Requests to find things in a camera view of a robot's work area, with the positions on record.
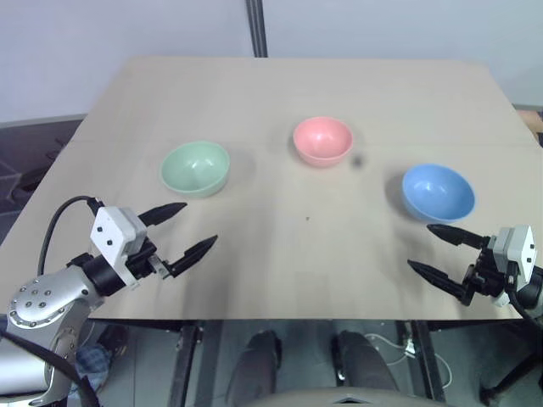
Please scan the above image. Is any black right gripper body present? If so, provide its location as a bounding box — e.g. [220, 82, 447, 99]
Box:
[462, 237, 517, 306]

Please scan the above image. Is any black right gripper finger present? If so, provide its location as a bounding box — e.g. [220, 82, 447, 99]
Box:
[426, 223, 485, 249]
[406, 259, 467, 301]

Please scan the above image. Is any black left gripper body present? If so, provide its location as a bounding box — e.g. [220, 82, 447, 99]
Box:
[126, 237, 175, 282]

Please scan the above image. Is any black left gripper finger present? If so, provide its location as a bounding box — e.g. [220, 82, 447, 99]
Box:
[169, 235, 220, 279]
[139, 202, 188, 227]

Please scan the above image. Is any blue bowl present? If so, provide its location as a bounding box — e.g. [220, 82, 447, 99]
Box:
[400, 164, 476, 225]

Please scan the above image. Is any green bowl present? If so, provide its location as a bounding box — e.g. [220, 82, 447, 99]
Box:
[160, 141, 232, 199]

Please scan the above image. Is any blue checked cloth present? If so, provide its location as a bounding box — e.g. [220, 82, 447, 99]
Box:
[76, 343, 112, 393]

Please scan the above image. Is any dark rounded shape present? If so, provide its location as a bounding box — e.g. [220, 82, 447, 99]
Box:
[227, 330, 283, 407]
[330, 329, 402, 393]

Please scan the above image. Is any brown cardboard box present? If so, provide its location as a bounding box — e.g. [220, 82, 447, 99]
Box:
[518, 108, 543, 148]

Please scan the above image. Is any grey robot torso edge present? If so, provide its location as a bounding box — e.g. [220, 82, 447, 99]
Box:
[265, 384, 429, 407]

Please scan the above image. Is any red bowl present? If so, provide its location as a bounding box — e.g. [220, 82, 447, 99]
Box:
[292, 116, 355, 168]

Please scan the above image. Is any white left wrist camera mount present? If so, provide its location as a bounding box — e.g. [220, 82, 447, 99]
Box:
[90, 206, 148, 289]

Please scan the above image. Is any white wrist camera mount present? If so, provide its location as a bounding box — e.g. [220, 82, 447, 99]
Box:
[90, 206, 148, 289]
[493, 225, 537, 307]

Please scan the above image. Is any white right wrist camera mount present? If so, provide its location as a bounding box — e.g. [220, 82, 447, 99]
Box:
[493, 225, 537, 307]

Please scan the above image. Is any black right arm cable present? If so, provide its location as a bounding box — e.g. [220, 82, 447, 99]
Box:
[507, 273, 543, 328]

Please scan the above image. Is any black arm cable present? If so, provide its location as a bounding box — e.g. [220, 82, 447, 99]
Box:
[36, 195, 105, 276]
[507, 273, 543, 328]

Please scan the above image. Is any black table frame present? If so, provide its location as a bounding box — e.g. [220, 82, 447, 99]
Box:
[87, 318, 543, 407]

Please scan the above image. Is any white cable under table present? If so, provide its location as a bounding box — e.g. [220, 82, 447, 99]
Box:
[364, 333, 451, 393]

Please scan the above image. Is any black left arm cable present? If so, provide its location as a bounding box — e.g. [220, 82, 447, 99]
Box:
[36, 195, 105, 276]

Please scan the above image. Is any black upright post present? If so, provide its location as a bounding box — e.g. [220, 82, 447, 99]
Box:
[245, 0, 270, 59]

